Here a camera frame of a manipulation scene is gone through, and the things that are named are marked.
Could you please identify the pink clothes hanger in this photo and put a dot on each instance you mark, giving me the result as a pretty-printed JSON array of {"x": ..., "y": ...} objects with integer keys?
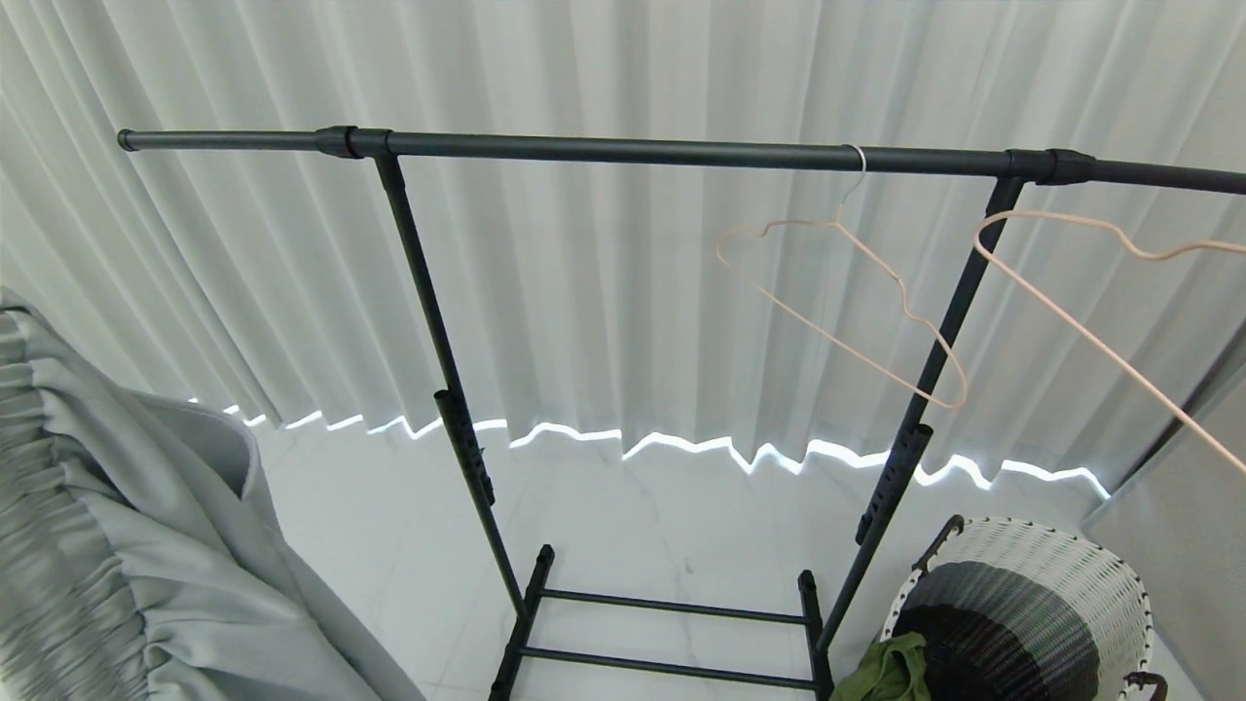
[
  {"x": 803, "y": 223},
  {"x": 1071, "y": 328}
]

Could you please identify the pale grey shorts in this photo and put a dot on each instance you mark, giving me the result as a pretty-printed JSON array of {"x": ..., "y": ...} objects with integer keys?
[{"x": 146, "y": 565}]

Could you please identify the black clothes rack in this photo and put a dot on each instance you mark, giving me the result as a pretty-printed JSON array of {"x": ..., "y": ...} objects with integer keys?
[{"x": 633, "y": 150}]

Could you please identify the white laundry basket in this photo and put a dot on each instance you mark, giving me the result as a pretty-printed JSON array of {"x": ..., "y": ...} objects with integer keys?
[{"x": 1051, "y": 555}]

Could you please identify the green garment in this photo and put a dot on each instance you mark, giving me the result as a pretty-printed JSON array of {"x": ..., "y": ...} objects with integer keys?
[{"x": 881, "y": 672}]

